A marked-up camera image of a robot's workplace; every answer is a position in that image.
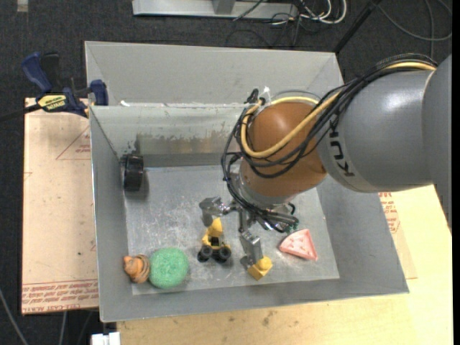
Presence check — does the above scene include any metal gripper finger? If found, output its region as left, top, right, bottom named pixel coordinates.
left=239, top=230, right=262, bottom=270
left=198, top=195, right=227, bottom=227

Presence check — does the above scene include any yellow toy block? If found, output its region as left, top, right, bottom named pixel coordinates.
left=247, top=256, right=273, bottom=281

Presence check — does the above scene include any yellow toy vehicle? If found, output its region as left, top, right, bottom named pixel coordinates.
left=196, top=216, right=233, bottom=265

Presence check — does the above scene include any grey metal bin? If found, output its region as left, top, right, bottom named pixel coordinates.
left=84, top=40, right=410, bottom=323

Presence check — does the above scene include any pink triangular toy slice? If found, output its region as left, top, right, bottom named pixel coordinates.
left=278, top=228, right=319, bottom=262

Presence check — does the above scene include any green foam ball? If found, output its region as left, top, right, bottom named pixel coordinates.
left=147, top=247, right=190, bottom=290

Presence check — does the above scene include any black tape roll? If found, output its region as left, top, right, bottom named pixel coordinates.
left=120, top=154, right=147, bottom=193

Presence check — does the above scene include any orange toy tiger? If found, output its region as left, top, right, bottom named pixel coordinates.
left=122, top=254, right=151, bottom=285

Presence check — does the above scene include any brown cardboard board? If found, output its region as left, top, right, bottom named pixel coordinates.
left=21, top=97, right=418, bottom=316

